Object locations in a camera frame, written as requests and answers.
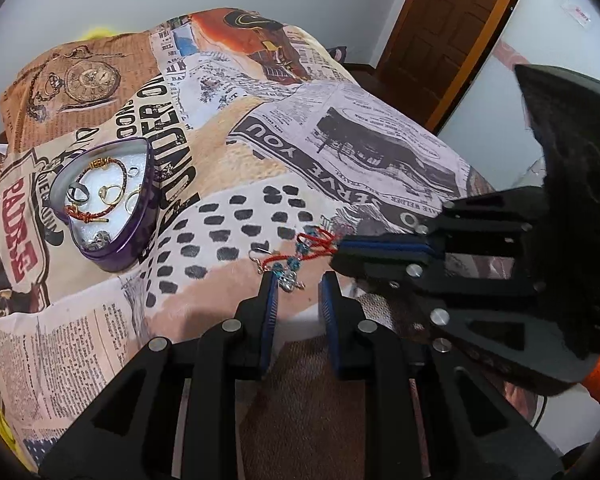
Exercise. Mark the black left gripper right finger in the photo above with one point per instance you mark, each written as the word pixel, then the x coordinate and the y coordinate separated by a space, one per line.
pixel 429 412

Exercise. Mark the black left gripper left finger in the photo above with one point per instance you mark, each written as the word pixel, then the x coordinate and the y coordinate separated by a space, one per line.
pixel 172 398

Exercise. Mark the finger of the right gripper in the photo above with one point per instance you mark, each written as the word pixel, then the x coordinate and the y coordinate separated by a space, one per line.
pixel 425 239
pixel 380 264

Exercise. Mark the brown wooden door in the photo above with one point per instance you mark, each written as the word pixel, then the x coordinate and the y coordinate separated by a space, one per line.
pixel 434 47

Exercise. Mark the purple heart-shaped tin box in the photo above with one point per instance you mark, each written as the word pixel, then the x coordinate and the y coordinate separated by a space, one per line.
pixel 108 199

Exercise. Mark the newspaper print bed blanket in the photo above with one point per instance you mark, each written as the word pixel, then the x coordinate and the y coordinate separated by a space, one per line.
pixel 257 132

